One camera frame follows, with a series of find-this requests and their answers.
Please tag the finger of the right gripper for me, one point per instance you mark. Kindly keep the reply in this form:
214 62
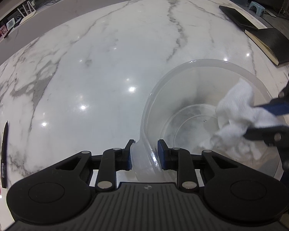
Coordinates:
280 105
273 136

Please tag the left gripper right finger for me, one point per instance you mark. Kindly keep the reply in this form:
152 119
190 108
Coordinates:
179 160

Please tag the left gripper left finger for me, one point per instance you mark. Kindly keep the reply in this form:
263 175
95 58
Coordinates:
113 160

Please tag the clear plastic bowl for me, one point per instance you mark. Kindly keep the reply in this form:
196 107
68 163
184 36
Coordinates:
181 111

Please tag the white cloth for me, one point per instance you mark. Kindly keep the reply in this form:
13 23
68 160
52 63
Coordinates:
236 113

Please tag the black notebook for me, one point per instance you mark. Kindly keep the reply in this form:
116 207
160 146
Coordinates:
272 43

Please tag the blue plastic stool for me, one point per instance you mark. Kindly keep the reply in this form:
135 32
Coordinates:
259 9

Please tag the black phone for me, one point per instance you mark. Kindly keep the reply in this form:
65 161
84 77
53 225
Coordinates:
240 20

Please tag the black pen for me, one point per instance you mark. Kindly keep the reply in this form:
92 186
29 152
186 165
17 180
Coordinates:
4 156

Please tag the white wifi router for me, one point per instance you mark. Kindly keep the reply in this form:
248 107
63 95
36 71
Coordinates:
27 11

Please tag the white digital clock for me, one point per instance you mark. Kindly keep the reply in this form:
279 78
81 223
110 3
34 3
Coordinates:
10 24

